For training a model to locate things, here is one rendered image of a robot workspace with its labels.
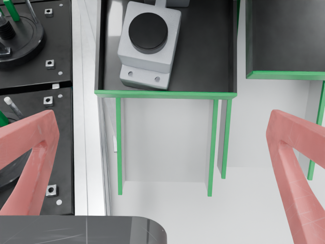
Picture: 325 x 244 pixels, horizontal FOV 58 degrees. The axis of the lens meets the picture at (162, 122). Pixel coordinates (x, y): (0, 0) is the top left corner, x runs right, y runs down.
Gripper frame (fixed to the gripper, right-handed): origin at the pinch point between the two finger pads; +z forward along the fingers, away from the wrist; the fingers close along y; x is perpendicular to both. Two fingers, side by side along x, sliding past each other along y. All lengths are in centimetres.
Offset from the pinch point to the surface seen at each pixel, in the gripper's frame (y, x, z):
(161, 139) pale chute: 0.2, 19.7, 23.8
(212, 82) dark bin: -4.9, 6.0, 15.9
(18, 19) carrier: 30, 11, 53
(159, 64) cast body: 0.2, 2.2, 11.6
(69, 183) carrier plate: 14.9, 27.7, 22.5
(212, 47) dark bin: -4.9, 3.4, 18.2
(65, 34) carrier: 21, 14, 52
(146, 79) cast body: 1.4, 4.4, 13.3
